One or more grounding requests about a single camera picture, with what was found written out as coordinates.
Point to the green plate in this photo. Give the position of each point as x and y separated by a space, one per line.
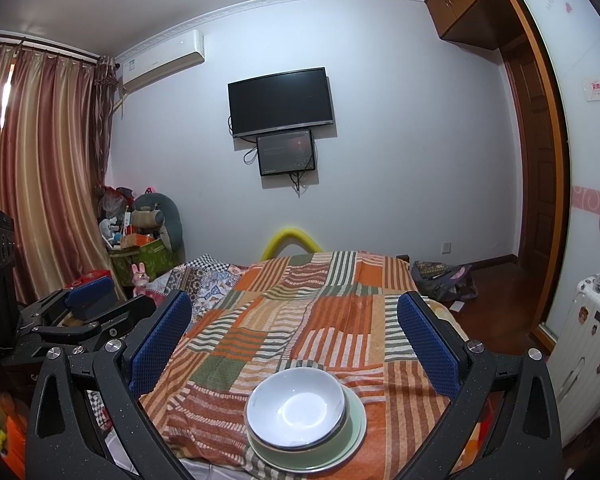
357 420

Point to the white suitcase with stickers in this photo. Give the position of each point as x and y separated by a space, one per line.
585 360

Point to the red box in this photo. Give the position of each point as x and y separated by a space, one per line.
94 276

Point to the wall socket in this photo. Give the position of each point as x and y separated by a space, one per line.
446 246

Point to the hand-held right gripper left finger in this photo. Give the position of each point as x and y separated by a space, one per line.
159 345

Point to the yellow foam tube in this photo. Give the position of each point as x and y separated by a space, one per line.
292 234

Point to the red label sticker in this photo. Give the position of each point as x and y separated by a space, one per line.
596 89

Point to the pink rabbit toy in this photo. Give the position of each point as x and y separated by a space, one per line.
142 280

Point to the grey plush toy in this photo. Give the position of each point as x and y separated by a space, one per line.
172 222

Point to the dark bag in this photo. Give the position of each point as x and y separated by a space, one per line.
440 277

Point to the white air conditioner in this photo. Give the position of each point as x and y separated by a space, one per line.
159 60

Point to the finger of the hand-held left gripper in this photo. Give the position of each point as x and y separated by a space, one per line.
87 292
104 322

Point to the striped patchwork cloth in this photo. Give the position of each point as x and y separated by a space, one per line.
305 310

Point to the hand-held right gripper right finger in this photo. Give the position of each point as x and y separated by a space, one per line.
427 345

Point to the white bowl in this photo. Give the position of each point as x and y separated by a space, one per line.
295 400

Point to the small black wall monitor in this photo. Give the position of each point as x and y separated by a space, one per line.
286 152

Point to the brown room door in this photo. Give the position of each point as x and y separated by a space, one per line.
530 160

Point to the patterned patchwork blanket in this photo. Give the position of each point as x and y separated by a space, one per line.
209 280

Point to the black wall television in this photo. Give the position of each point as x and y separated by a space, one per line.
280 100

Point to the green cardboard box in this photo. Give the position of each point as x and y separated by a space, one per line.
149 260

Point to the striped brown curtain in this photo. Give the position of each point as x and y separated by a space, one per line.
44 160

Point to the heart-print sliding wardrobe door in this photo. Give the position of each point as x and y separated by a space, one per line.
580 160

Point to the wooden wardrobe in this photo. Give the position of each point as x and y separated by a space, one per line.
460 5

